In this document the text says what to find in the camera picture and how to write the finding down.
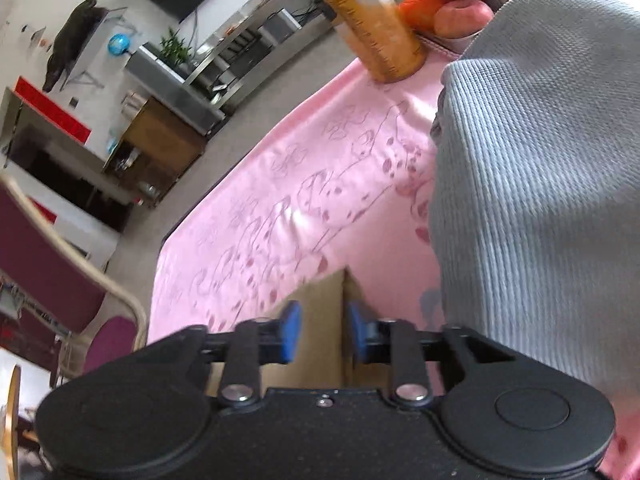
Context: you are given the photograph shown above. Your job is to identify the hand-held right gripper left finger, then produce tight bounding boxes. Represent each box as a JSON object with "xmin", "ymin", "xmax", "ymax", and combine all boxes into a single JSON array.
[{"xmin": 149, "ymin": 301, "xmax": 303, "ymax": 407}]

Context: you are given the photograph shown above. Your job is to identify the orange fruit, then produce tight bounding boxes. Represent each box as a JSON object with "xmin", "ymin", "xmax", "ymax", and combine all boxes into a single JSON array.
[{"xmin": 398, "ymin": 0, "xmax": 447, "ymax": 32}]

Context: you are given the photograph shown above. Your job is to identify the orange plastic bottle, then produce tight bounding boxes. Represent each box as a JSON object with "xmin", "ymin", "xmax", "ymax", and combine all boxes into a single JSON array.
[{"xmin": 279, "ymin": 0, "xmax": 427, "ymax": 84}]

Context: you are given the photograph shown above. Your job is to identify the green potted plant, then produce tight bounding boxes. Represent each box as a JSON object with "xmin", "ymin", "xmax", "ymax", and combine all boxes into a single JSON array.
[{"xmin": 159, "ymin": 29, "xmax": 195, "ymax": 67}]

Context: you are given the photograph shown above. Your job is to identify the wooden table with slanted legs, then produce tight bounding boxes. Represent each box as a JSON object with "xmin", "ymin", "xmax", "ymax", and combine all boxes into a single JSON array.
[{"xmin": 0, "ymin": 365, "xmax": 41, "ymax": 480}]

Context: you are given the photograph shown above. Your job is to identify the grey knit sweater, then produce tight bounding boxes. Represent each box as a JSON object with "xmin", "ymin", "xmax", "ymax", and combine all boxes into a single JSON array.
[{"xmin": 428, "ymin": 0, "xmax": 640, "ymax": 402}]

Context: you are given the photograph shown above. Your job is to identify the long grey television stand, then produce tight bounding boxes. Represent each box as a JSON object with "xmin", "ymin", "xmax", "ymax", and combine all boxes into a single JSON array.
[{"xmin": 187, "ymin": 0, "xmax": 342, "ymax": 113}]

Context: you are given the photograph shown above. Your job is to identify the maroon padded banquet chair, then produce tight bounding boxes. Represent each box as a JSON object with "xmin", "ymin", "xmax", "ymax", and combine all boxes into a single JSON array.
[{"xmin": 0, "ymin": 175, "xmax": 149, "ymax": 387}]

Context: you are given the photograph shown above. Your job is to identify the red banner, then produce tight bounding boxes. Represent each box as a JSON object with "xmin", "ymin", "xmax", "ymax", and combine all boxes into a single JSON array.
[{"xmin": 14, "ymin": 76, "xmax": 94, "ymax": 142}]

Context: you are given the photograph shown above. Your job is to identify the grey tower air conditioner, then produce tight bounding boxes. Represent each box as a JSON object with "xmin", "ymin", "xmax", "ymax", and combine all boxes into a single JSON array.
[{"xmin": 125, "ymin": 42, "xmax": 227, "ymax": 136}]

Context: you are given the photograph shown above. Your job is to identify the pink dog-print blanket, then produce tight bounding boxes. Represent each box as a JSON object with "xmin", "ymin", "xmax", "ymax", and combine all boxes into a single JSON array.
[{"xmin": 147, "ymin": 0, "xmax": 640, "ymax": 480}]

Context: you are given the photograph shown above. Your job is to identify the brown wooden cabinet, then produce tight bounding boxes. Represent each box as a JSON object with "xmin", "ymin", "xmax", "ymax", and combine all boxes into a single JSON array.
[{"xmin": 102, "ymin": 97, "xmax": 209, "ymax": 207}]

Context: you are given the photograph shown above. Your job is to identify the beige pants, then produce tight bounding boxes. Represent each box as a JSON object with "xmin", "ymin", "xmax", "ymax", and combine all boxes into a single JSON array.
[{"xmin": 205, "ymin": 267, "xmax": 446, "ymax": 397}]

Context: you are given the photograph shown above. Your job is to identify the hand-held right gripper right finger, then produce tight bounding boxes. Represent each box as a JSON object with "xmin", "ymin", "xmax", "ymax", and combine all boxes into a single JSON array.
[{"xmin": 348, "ymin": 301, "xmax": 517, "ymax": 409}]

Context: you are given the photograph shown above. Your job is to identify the red apple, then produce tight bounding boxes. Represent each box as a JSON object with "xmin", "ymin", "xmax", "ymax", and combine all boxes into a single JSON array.
[{"xmin": 433, "ymin": 0, "xmax": 496, "ymax": 39}]

